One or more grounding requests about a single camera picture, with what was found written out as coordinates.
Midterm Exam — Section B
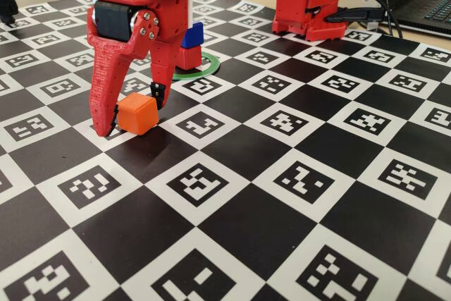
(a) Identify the blue cube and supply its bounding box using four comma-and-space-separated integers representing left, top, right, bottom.
181, 22, 204, 50

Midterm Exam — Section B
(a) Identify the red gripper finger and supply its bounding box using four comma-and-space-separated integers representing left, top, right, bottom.
150, 31, 187, 110
87, 10, 161, 138

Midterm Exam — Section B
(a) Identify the black plastic stand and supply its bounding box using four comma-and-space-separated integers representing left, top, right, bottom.
0, 0, 19, 27

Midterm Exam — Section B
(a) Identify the black power adapter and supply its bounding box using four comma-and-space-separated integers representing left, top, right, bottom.
326, 7, 385, 24

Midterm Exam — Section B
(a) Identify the green ring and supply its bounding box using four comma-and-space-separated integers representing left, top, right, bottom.
171, 50, 222, 82

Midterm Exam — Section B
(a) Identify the black white marker mat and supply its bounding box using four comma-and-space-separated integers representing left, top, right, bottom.
0, 0, 451, 301

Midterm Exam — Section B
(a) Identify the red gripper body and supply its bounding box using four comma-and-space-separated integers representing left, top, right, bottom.
92, 0, 187, 43

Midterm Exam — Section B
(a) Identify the red cube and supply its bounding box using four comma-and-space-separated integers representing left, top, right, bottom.
175, 45, 204, 71

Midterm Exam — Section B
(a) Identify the orange cube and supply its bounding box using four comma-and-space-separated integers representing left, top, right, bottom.
118, 92, 159, 137

